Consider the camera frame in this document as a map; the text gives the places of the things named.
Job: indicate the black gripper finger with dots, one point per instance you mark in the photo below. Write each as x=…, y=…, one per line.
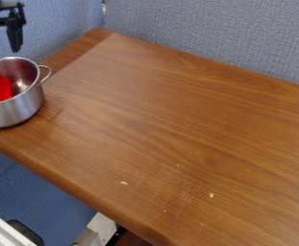
x=14, y=35

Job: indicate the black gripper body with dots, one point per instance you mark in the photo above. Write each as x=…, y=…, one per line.
x=10, y=12

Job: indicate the metal pot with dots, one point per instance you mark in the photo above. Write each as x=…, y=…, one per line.
x=26, y=77

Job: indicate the white appliance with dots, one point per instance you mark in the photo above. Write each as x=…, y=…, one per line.
x=10, y=237

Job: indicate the white table leg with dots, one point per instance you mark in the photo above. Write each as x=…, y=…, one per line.
x=97, y=233

